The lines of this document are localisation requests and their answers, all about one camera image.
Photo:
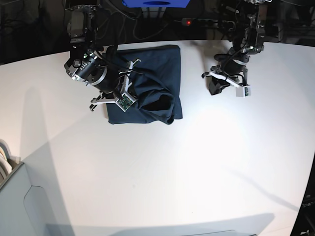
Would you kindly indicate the black power strip red light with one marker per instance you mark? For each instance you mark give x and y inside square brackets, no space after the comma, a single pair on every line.
[196,22]

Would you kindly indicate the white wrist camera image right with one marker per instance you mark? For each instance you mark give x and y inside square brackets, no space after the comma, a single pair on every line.
[243,91]

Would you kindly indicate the blue box with oval hole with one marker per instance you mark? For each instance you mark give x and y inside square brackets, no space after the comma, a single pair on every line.
[156,3]

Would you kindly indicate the white slats at left edge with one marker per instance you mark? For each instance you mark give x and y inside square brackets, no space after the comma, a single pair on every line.
[8,162]

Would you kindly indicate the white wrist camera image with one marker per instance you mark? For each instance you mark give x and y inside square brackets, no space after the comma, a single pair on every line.
[243,91]
[125,102]

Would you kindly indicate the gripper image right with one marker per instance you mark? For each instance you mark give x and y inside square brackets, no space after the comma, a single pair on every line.
[225,74]

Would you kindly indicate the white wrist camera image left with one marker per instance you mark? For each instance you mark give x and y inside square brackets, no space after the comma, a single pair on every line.
[125,102]

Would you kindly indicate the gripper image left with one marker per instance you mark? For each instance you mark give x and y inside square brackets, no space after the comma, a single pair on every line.
[112,87]

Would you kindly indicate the dark blue T-shirt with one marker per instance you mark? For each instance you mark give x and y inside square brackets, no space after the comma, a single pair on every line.
[156,87]

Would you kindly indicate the grey bin at table corner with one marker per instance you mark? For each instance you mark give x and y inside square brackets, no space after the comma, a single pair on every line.
[22,206]

